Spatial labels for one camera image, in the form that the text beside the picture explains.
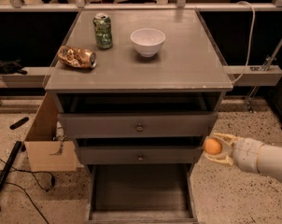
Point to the open cardboard box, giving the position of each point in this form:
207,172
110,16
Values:
46,152

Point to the black bag on ledge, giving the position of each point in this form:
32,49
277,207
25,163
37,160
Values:
11,67

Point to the white ceramic bowl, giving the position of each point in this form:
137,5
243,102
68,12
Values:
147,41

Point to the grey wooden drawer cabinet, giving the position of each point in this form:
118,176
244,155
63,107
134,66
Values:
185,76

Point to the grey middle drawer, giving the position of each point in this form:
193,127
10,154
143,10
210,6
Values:
138,150

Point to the black pole on floor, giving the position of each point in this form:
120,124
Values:
8,164

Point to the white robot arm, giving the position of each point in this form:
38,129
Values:
269,160

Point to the grey open bottom drawer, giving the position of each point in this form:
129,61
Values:
140,194

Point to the metal railing frame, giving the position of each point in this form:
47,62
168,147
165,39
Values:
263,75

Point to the small orange fruit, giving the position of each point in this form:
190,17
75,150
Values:
212,146

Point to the crushed gold soda can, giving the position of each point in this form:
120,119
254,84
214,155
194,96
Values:
76,57

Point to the grey top drawer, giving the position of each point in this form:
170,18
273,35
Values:
124,125

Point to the crushed green soda can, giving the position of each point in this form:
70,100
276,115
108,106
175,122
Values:
103,31

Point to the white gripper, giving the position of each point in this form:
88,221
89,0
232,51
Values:
245,154

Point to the small black floor object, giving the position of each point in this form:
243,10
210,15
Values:
19,123

